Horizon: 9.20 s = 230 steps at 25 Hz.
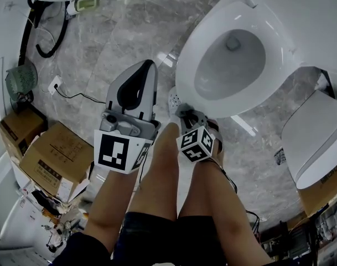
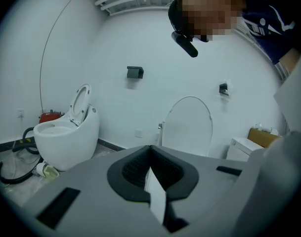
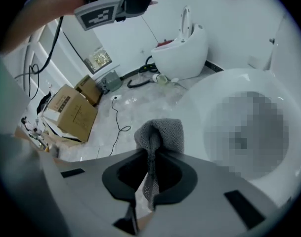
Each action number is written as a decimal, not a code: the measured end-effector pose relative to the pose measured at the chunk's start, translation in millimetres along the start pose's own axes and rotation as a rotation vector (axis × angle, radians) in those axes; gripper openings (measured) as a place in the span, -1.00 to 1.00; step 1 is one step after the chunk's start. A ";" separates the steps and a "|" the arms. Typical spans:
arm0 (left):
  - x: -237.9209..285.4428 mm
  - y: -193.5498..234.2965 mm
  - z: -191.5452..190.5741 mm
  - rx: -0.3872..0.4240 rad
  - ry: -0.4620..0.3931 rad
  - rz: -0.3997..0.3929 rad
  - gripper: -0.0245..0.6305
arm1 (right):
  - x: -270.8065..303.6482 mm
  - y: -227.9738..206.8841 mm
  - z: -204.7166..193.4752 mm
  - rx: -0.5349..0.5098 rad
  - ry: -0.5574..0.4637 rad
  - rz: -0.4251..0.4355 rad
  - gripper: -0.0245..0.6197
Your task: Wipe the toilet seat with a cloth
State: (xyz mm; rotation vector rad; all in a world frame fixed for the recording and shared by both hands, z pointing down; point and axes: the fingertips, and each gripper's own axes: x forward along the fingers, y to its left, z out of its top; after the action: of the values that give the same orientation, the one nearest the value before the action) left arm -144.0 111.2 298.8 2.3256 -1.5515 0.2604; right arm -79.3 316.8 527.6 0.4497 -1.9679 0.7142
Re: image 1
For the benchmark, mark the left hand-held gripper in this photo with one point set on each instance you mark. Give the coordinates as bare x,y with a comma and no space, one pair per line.
110,148

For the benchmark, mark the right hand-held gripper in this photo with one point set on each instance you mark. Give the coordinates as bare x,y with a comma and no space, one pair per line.
196,145

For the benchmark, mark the grey cleaning cloth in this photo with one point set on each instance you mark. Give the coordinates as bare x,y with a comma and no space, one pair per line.
183,109

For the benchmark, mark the person's left forearm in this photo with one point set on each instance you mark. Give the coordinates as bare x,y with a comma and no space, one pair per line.
110,204

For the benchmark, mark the person's right forearm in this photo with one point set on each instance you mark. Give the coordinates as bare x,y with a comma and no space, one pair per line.
232,209

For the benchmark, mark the white toilet bowl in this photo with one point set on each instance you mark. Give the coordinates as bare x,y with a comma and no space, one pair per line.
226,71

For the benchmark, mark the white toilet lid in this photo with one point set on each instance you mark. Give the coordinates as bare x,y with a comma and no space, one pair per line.
309,15

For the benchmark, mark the person's right hand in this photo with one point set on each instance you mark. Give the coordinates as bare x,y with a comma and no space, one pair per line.
218,140

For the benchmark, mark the white clog shoe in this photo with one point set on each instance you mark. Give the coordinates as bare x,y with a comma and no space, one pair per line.
174,101

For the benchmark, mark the person's left leg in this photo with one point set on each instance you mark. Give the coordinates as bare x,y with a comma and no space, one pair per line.
157,176

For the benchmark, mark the person's leg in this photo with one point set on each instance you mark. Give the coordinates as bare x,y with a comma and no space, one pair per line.
190,198
157,176

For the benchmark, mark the person's right leg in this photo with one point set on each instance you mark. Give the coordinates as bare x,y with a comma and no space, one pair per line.
190,198

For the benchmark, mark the white floor power socket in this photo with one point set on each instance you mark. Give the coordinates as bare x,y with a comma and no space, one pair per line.
54,84

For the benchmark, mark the large labelled cardboard box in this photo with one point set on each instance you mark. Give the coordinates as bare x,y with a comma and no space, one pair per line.
57,151

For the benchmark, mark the metal floor drain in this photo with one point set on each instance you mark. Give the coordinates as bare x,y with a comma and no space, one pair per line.
280,156

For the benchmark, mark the pale green brush holder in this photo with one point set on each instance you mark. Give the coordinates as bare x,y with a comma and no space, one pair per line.
85,4

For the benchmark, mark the small green fan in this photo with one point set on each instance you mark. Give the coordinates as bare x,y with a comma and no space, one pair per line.
21,79

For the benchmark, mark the small cardboard box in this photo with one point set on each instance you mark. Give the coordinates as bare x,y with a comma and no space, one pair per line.
17,129

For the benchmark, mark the dark shorts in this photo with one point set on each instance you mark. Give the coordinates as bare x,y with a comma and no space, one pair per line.
162,240

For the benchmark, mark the open cardboard box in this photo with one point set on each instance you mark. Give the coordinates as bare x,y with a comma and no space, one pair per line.
323,195

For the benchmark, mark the navy shirt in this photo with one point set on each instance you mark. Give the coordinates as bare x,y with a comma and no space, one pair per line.
79,251

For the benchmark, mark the white ceramic fixture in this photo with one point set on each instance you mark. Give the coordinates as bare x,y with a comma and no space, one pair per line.
2,204

